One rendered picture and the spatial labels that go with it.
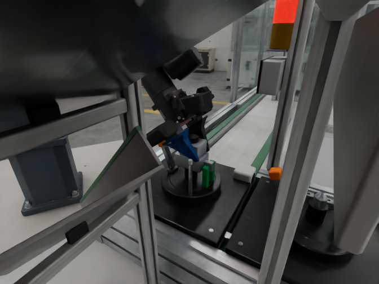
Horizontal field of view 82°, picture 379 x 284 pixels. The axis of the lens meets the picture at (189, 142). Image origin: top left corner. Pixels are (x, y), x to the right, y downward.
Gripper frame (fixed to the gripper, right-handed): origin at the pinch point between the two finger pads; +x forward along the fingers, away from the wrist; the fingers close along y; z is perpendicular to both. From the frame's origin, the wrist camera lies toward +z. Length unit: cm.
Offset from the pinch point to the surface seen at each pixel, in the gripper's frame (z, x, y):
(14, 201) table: -51, -12, -20
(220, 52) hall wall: -278, -162, 766
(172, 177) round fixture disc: -9.1, 4.5, -2.2
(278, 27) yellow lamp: 21.7, -11.0, 16.6
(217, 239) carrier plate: 1.9, 15.6, -11.1
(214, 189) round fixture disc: -1.1, 10.7, -1.3
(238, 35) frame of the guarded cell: -4, -28, 82
